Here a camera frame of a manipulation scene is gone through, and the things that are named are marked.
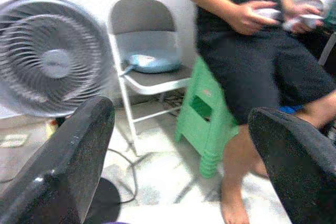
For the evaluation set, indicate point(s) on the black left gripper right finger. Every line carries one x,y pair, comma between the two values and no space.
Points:
302,171

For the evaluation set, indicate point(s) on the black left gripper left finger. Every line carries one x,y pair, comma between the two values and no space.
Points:
52,182

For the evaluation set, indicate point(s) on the white handheld controller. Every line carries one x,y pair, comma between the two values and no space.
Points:
311,19
267,14

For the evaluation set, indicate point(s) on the person's left hand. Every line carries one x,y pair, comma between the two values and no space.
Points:
291,11

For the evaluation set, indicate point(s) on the person's right hand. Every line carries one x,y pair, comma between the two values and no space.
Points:
242,18

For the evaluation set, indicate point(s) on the white power plug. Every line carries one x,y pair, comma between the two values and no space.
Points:
13,140

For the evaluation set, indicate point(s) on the purple plastic bucket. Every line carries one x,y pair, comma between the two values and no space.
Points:
113,222

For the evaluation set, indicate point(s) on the green plastic stool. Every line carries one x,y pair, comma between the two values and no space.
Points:
199,129

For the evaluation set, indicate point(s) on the person in black clothes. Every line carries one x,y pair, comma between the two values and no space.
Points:
249,64

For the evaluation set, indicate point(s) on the grey standing fan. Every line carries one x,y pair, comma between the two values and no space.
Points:
55,61

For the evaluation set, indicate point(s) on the light blue cushion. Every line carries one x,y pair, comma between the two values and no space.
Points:
152,64

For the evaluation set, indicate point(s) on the grey folding chair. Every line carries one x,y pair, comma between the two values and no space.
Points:
141,16

